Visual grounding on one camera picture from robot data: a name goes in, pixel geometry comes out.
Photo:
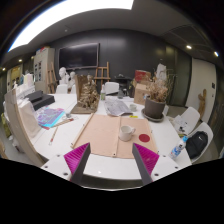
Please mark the flat round red coaster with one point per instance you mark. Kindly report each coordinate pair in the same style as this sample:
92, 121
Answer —
144, 137

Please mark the white headless statue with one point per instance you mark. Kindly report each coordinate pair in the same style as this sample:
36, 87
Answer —
161, 71

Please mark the white ceramic mug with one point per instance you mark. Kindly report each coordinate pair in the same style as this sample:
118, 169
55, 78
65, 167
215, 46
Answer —
126, 133

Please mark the small white cup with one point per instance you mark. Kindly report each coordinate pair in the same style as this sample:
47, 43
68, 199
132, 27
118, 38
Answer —
133, 107

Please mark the beige plywood panel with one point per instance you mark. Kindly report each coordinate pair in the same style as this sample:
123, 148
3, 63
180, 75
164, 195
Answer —
100, 133

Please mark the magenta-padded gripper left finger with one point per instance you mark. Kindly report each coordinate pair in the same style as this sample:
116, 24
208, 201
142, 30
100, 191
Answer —
76, 160

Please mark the brown wooden figure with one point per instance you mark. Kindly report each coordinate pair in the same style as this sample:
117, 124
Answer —
202, 100

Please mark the white drink bottle blue cap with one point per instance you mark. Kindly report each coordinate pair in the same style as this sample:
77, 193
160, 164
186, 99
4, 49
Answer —
178, 148

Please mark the white plaster bust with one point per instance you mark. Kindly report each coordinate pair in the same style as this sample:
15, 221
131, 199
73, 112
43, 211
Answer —
63, 75

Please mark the green spray bottle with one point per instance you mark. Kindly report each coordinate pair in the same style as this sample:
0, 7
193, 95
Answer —
103, 93

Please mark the small white plaster figure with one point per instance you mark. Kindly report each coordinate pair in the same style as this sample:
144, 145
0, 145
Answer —
71, 79

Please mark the red box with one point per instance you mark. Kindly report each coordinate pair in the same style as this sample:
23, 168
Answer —
142, 75

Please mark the brown cardboard box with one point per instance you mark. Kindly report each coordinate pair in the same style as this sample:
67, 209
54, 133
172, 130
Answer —
140, 93

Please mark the small yellow strip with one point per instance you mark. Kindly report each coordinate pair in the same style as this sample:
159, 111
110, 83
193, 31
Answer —
133, 116

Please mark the grey printed paper sheets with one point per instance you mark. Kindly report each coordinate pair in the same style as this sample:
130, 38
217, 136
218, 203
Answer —
116, 107

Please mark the dark grey bottle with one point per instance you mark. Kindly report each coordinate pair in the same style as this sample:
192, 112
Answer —
120, 93

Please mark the thin paintbrush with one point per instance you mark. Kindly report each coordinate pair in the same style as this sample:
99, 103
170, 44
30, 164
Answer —
53, 135

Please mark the black flat boxes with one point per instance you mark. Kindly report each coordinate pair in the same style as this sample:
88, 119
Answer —
41, 99

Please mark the large leaning canvas frame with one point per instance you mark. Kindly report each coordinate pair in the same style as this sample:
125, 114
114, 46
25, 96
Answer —
20, 126

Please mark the white plastic chair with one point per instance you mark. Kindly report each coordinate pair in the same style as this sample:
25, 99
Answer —
61, 88
191, 115
206, 128
111, 87

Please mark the dried plant in grey pot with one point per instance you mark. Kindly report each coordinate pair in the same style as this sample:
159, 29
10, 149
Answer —
155, 107

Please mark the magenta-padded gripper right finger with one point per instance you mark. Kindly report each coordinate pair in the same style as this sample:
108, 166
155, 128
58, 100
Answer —
146, 160

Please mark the large white ceiling light panel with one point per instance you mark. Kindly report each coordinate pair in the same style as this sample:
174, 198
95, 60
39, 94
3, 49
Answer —
66, 16

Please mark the white cabinet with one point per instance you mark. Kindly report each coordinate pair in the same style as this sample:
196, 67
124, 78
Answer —
43, 68

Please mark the black backpack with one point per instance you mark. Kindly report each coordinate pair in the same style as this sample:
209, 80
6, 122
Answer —
196, 144

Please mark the black wall screen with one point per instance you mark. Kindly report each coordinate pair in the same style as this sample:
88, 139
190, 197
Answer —
79, 56

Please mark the small paint jar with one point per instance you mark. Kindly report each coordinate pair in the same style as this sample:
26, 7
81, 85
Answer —
68, 115

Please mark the papers on chair seat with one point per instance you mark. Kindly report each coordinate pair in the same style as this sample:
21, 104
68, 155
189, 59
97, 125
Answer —
181, 125

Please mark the brown carved wood sculpture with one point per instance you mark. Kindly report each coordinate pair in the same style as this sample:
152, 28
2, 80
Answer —
87, 96

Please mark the wooden easel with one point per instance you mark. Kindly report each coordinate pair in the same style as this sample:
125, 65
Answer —
102, 77
51, 78

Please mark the round ceiling spotlights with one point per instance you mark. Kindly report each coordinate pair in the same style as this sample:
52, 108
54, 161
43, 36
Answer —
189, 47

